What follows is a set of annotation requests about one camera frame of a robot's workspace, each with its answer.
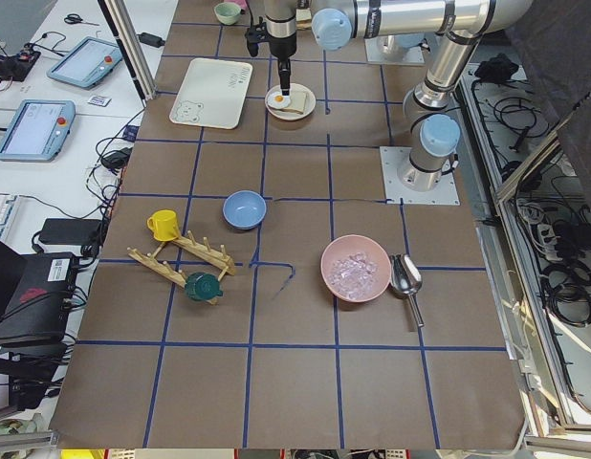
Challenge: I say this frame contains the aluminium frame post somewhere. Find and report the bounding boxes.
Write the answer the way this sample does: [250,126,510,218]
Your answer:
[98,0,157,101]

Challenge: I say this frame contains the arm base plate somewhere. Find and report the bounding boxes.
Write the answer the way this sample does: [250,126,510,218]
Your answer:
[364,33,430,66]
[380,146,460,206]

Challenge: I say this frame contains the blue bowl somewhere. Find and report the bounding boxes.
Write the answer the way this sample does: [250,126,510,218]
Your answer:
[223,190,267,230]

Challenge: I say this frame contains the bottom bread slice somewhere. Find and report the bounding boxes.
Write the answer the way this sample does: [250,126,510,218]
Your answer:
[277,91,307,114]

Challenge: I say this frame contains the upper teach pendant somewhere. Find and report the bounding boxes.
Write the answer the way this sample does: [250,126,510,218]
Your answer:
[47,36,122,89]

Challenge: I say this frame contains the yellow mug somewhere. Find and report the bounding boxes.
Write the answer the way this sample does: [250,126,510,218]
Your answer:
[146,209,181,242]

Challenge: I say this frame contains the black computer box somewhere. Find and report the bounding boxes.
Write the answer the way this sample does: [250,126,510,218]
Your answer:
[0,252,78,347]

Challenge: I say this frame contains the black scissors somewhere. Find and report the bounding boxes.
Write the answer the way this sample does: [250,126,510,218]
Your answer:
[63,13,99,27]

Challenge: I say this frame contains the fake fried egg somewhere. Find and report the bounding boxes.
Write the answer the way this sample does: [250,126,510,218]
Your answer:
[266,91,291,110]

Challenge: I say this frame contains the dark green mug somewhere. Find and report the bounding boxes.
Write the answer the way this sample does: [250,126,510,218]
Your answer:
[185,272,223,304]

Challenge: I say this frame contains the wooden mug rack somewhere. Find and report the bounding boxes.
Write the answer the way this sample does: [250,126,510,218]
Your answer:
[127,229,238,306]

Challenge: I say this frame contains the cream bear tray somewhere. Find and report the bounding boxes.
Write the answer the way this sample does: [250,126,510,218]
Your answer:
[169,58,253,129]

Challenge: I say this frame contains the teach pendant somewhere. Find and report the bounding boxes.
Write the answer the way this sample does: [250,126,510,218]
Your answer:
[0,99,76,163]
[47,36,122,89]

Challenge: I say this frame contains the lower teach pendant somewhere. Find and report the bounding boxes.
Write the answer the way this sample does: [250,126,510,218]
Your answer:
[0,99,76,163]

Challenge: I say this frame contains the round cream plate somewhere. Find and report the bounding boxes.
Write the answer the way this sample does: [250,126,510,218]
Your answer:
[265,83,317,121]

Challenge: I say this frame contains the metal scoop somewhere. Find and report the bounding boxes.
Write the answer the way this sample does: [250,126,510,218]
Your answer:
[389,253,425,328]

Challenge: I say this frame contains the black power adapter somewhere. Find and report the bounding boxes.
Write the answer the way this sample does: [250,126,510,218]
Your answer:
[138,33,165,48]

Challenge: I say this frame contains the pink bowl with ice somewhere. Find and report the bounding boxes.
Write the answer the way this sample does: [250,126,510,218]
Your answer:
[320,234,391,302]

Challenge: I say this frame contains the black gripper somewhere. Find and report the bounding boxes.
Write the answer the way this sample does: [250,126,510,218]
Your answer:
[264,0,296,95]

